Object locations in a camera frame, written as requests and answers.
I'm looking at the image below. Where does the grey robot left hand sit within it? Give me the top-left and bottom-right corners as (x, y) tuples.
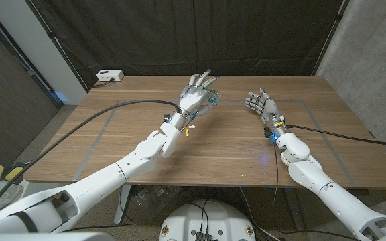
(164, 69), (220, 131)

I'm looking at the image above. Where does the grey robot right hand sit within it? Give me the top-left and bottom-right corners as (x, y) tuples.
(245, 87), (287, 137)

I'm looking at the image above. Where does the clear tape roll green dispenser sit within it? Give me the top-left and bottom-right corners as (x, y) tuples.
(207, 88), (221, 106)

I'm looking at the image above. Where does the grey tape outline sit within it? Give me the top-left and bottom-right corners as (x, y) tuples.
(73, 99), (358, 187)

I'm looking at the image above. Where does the black curtain backdrop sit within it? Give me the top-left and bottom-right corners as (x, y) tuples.
(25, 0), (350, 91)

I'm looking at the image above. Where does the white power outlet box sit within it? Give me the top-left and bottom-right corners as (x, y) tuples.
(96, 69), (125, 82)

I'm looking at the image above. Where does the grey table leg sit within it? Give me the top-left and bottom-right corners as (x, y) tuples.
(283, 187), (306, 231)

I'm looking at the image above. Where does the clear plastic bag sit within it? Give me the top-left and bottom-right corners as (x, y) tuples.
(134, 185), (172, 218)

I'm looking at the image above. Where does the black backdrop pole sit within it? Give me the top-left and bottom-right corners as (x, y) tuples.
(25, 0), (90, 93)
(312, 0), (350, 76)

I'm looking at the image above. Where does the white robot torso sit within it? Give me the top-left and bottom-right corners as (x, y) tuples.
(159, 199), (257, 241)

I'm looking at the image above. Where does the white table leg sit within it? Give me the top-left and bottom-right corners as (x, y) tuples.
(113, 185), (133, 225)

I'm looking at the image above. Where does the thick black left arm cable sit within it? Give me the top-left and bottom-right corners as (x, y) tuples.
(0, 99), (182, 215)

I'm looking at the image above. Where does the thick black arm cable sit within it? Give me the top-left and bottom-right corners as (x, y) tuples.
(285, 124), (386, 149)
(0, 99), (182, 215)

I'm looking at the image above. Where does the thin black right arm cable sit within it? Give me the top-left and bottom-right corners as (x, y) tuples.
(272, 143), (281, 232)

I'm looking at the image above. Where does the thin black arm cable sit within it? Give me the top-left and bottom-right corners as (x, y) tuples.
(272, 143), (281, 232)
(62, 192), (137, 232)

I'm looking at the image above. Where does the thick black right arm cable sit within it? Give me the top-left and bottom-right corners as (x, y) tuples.
(285, 124), (386, 149)

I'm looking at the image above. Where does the black outlet box cable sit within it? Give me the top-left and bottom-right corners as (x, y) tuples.
(94, 78), (115, 88)

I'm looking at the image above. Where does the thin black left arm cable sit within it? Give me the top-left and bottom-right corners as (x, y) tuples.
(62, 192), (137, 232)

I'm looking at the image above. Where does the black wall rail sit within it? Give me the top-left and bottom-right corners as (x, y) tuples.
(0, 5), (64, 108)

